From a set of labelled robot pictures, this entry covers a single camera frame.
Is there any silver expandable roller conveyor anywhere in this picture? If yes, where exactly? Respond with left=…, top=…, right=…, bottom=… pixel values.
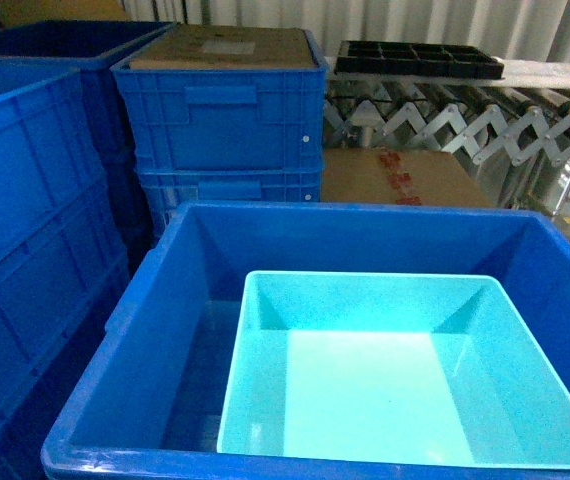
left=324, top=70, right=570, bottom=240

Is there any blue crate stack left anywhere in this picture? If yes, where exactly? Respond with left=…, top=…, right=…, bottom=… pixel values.
left=0, top=62, right=128, bottom=479

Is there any brown cardboard sheet in crate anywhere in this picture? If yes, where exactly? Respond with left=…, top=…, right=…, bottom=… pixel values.
left=129, top=25, right=317, bottom=70

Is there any black compartment tray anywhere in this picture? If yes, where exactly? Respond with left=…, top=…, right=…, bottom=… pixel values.
left=335, top=40, right=504, bottom=80

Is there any blue ribbed crate lower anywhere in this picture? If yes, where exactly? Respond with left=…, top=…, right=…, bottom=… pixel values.
left=137, top=156, right=324, bottom=238

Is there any blue ribbed crate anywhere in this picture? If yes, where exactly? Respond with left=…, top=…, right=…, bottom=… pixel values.
left=137, top=156, right=324, bottom=238
left=111, top=26, right=328, bottom=171

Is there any brown cardboard box red print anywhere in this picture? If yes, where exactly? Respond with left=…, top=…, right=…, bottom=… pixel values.
left=320, top=148, right=493, bottom=208

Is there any large blue plastic tub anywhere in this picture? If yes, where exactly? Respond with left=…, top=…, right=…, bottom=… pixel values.
left=41, top=201, right=570, bottom=479

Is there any white foam block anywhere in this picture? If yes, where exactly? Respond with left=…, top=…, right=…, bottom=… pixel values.
left=498, top=60, right=570, bottom=89

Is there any turquoise plastic box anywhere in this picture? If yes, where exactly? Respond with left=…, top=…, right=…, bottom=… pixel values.
left=217, top=271, right=570, bottom=471

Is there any blue crate back left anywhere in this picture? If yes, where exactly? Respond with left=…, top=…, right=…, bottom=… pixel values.
left=0, top=19, right=179, bottom=274

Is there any blue ribbed crate upper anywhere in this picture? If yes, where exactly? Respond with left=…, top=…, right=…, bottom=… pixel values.
left=111, top=26, right=328, bottom=171

